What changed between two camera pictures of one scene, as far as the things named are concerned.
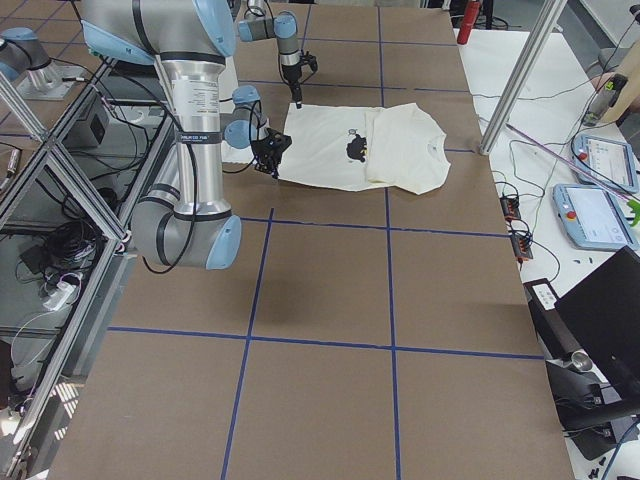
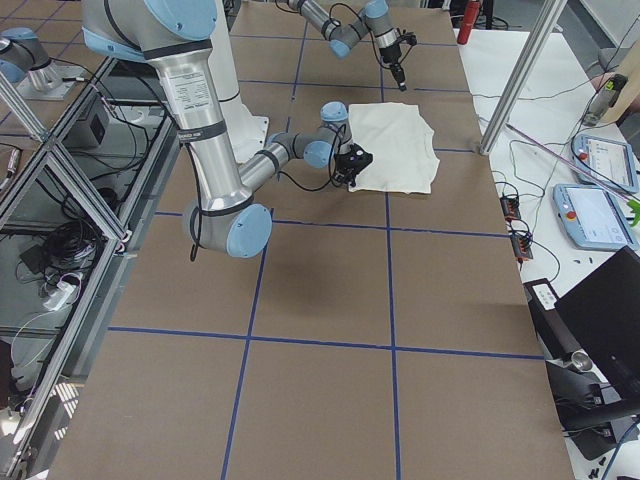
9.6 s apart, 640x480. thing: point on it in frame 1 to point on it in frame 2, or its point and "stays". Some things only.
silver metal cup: x=581 y=360 stays
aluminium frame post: x=539 y=38 stays
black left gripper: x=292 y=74 to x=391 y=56
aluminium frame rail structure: x=67 y=198 stays
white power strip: x=63 y=291 stays
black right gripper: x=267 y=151 to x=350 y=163
